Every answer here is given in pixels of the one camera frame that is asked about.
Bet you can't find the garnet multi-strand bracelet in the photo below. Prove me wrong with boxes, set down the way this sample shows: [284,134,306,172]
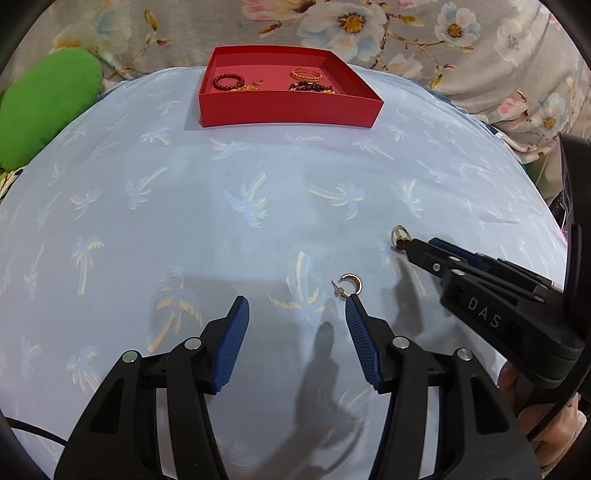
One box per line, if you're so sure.
[288,79,335,92]

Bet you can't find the gold cuff bangle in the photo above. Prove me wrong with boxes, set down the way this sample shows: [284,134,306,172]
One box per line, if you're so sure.
[290,67,322,83]

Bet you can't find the dark red bead bracelet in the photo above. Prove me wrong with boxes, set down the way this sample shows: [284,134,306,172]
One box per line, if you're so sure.
[211,72,246,92]

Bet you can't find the right hand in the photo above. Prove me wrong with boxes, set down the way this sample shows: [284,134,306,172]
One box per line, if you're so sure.
[496,359,585,476]

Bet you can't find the gold hoop earring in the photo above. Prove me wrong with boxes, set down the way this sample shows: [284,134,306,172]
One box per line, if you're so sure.
[331,272,363,300]

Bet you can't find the floral grey blanket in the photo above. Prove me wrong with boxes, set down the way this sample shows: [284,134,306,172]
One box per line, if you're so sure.
[8,0,591,165]

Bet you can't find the light blue palm-print sheet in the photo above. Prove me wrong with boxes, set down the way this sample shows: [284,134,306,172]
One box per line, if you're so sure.
[1,68,566,479]

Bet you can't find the red shallow cardboard box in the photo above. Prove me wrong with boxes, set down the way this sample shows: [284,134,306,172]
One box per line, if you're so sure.
[198,45,384,128]

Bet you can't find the colourful cartoon cushion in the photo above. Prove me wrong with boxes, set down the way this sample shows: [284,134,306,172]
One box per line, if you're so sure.
[0,167,26,201]

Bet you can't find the green plush pillow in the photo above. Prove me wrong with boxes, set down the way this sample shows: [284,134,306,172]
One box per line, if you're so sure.
[1,48,102,171]

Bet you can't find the black cable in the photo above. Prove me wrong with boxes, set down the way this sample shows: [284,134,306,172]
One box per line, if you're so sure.
[6,416,70,448]

